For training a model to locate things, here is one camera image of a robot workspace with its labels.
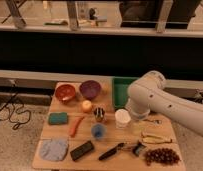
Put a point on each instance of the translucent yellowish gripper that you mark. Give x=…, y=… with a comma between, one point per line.
x=136, y=126

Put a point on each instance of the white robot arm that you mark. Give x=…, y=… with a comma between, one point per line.
x=147, y=94

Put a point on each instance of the green plastic tray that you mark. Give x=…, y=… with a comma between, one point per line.
x=119, y=91

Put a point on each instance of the yellow banana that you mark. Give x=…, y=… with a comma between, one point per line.
x=154, y=138

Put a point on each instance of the white cup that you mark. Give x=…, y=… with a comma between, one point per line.
x=122, y=118

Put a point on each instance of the small dark clip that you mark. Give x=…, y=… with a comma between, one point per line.
x=138, y=148

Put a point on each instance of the small metal utensil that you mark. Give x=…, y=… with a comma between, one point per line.
x=153, y=121

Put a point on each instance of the blue cup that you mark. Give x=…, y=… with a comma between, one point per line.
x=98, y=131

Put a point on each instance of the bunch of red grapes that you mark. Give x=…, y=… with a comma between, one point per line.
x=165, y=156

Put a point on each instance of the wooden board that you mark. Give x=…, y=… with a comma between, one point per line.
x=123, y=160

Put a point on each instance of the orange carrot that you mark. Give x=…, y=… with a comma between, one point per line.
x=74, y=126

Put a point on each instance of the purple bowl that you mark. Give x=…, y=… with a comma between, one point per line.
x=90, y=89

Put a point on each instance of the black rectangular block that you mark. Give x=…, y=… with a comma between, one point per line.
x=82, y=150

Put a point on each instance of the red bowl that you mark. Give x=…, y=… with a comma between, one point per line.
x=65, y=92

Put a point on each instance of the green sponge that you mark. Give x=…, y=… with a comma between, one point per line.
x=58, y=118

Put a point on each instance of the light blue cloth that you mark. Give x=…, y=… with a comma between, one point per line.
x=53, y=149

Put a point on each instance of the black handled peeler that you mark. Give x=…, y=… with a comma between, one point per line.
x=114, y=150

